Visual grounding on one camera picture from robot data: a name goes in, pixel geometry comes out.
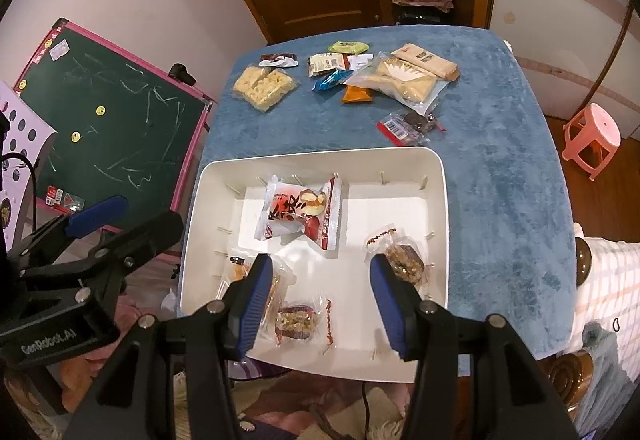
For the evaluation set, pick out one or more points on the orange snack packet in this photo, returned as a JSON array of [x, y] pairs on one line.
[[357, 94]]

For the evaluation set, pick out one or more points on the red and dark candy packet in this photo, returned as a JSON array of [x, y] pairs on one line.
[[407, 125]]

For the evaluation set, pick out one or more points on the clear bag of biscuits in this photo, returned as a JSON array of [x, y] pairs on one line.
[[400, 80]]

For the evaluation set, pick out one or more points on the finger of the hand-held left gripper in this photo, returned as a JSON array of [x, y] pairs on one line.
[[97, 215], [150, 232]]

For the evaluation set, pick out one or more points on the black chalkboard knob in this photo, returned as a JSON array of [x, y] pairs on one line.
[[181, 73]]

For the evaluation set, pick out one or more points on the brown and white small packet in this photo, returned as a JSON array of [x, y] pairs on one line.
[[325, 63]]

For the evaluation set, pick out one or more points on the clear rice cracker packet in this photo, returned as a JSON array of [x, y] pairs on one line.
[[265, 85]]

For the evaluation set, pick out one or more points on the black bag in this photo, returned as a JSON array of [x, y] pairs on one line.
[[420, 15]]

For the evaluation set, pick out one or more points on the white cabinet with pink stripes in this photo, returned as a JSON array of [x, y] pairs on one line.
[[560, 10]]

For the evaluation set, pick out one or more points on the white perforated panel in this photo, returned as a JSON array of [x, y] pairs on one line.
[[25, 140]]

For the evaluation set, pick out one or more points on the green snack packet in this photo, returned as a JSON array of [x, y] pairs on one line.
[[347, 47]]

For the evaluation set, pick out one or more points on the blue cloth-covered table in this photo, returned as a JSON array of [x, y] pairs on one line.
[[500, 170]]

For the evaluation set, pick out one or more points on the red and white snack packet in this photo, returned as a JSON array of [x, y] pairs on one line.
[[277, 60], [300, 212]]

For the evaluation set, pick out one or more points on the blue snack packet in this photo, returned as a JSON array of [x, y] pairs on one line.
[[332, 80]]

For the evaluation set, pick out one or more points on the white pink striped cloth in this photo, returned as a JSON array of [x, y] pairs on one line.
[[615, 280]]

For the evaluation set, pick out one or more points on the light blue fuzzy cloth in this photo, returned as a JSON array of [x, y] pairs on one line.
[[615, 370]]

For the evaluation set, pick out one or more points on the tan bar packet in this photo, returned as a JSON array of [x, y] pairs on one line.
[[430, 60]]

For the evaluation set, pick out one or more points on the white plastic tray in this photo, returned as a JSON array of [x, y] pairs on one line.
[[390, 200]]

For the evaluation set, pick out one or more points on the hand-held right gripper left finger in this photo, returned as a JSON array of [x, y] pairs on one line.
[[252, 305]]

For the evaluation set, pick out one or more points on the clear walnut date packet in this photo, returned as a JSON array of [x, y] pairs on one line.
[[405, 262], [300, 320]]

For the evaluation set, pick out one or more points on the green chalkboard with pink frame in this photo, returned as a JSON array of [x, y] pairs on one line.
[[115, 120]]

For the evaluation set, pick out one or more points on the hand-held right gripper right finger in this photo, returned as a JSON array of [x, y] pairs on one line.
[[390, 307]]

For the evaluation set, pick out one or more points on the red sticker card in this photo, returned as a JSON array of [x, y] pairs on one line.
[[62, 198]]

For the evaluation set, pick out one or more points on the clear orange cake packet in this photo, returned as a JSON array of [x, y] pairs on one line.
[[280, 280]]

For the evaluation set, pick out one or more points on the pink plastic stool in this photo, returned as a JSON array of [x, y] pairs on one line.
[[592, 133]]

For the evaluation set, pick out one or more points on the carved wooden furniture frame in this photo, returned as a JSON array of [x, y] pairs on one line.
[[567, 377]]

